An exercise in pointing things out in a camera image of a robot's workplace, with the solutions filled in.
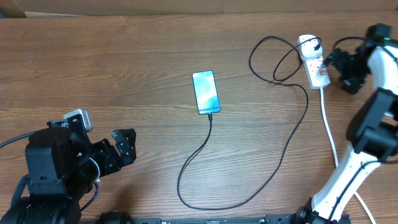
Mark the white power strip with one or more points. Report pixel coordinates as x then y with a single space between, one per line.
317 75

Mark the white wall charger plug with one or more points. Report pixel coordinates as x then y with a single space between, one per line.
309 47

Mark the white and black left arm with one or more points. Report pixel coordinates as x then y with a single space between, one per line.
63 166

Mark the brown cardboard backdrop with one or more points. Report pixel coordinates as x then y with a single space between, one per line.
21 8

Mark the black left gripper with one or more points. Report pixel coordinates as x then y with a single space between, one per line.
115 162

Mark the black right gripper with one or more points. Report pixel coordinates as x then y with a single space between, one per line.
354 84

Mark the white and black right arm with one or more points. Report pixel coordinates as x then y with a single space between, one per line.
371 140

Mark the Samsung Galaxy smartphone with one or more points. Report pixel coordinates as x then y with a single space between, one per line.
206 94

